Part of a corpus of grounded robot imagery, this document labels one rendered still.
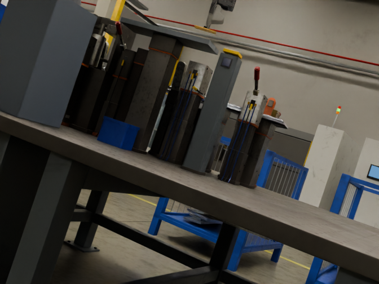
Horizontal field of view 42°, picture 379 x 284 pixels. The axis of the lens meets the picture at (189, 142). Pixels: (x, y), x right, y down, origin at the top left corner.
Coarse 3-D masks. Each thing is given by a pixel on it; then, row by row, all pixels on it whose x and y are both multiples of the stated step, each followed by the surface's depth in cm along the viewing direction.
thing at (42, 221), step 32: (64, 160) 128; (64, 192) 128; (96, 192) 296; (128, 192) 155; (32, 224) 130; (64, 224) 132; (96, 224) 300; (224, 224) 260; (32, 256) 128; (192, 256) 267; (224, 256) 258
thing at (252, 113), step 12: (252, 96) 190; (264, 96) 189; (252, 108) 189; (264, 108) 196; (240, 120) 190; (252, 120) 189; (240, 132) 191; (252, 132) 192; (240, 144) 190; (228, 156) 191; (240, 156) 189; (228, 168) 190; (240, 168) 191; (228, 180) 187
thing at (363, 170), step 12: (372, 144) 917; (360, 156) 923; (372, 156) 914; (360, 168) 920; (372, 168) 909; (372, 180) 908; (348, 192) 923; (348, 204) 919; (360, 204) 911; (372, 204) 902; (360, 216) 907; (372, 216) 899
